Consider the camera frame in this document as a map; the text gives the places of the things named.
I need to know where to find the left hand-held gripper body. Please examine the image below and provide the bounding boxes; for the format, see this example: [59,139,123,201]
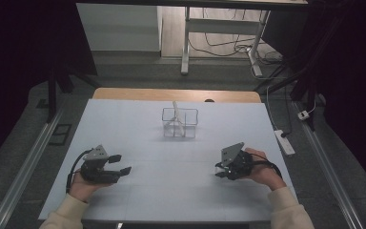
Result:
[79,144,122,185]

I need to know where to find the right hand-held gripper black cable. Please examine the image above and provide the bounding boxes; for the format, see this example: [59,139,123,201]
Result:
[249,152,284,179]

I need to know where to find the white table mat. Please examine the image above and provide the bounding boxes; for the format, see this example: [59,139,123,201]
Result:
[37,98,306,222]

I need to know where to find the white pen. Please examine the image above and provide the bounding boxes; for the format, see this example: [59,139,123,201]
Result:
[171,100,185,137]

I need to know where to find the dark curtain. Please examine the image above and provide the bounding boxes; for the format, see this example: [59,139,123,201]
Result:
[260,0,366,198]
[0,0,98,175]

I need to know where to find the black floor cable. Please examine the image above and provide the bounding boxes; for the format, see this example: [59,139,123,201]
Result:
[189,31,258,59]

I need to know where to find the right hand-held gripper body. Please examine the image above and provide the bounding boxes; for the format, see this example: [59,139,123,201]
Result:
[220,141,255,181]

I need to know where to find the hand-held gripper black cable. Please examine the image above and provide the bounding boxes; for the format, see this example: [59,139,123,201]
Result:
[65,148,93,195]
[249,152,284,179]

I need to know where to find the left hand-held gripper black cable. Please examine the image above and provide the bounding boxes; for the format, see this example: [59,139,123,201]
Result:
[65,148,93,195]

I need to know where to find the black floor plate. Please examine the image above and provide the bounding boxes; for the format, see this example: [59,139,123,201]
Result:
[48,123,73,147]

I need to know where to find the person's left hand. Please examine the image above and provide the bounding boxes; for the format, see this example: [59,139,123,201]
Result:
[68,171,112,204]

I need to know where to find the white board panel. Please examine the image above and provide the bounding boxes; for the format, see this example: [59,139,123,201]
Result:
[75,3,163,52]

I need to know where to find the clear plastic pen organizer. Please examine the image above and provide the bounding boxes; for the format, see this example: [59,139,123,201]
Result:
[161,107,199,139]

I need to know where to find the white desk frame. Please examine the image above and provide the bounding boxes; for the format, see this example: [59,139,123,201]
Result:
[180,6,272,77]

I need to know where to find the person's right hand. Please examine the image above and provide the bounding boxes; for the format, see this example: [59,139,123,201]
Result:
[241,147,288,192]

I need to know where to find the aluminium floor rail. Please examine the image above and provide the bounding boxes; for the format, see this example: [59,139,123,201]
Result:
[294,101,365,229]
[0,108,65,229]

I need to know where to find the white power strip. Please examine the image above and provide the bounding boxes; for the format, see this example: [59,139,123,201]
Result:
[274,129,296,156]

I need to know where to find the black metal stand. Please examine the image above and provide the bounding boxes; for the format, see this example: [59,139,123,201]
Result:
[46,63,101,124]
[254,61,319,132]

